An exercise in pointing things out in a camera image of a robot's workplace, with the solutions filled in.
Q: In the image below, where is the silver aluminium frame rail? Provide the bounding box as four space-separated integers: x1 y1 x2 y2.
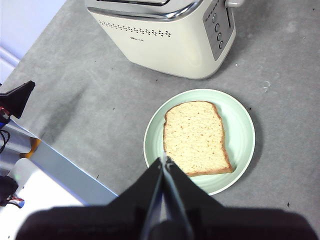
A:
0 121 119 206

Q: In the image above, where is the black cable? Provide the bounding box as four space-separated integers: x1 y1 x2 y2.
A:
0 129 11 154

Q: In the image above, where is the white rounded cylinder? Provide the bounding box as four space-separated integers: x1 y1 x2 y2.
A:
12 157 38 186

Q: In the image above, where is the pale bread slice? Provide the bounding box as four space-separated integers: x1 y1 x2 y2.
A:
163 100 236 178

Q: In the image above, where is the cream two-slot toaster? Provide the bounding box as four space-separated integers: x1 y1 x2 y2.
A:
84 0 245 80

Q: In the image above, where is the black device with red wires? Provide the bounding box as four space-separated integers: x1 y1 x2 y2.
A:
0 176 25 208

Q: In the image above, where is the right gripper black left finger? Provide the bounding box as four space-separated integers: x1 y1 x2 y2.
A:
14 157 165 240

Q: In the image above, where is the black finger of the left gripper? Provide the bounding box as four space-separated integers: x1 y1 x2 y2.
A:
0 80 36 120

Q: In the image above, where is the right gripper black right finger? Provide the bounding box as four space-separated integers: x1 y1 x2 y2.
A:
164 157 320 240

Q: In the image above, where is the pale green round plate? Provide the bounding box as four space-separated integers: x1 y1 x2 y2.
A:
143 88 256 196

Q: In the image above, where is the yellow bracket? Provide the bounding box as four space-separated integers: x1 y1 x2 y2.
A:
26 137 42 160

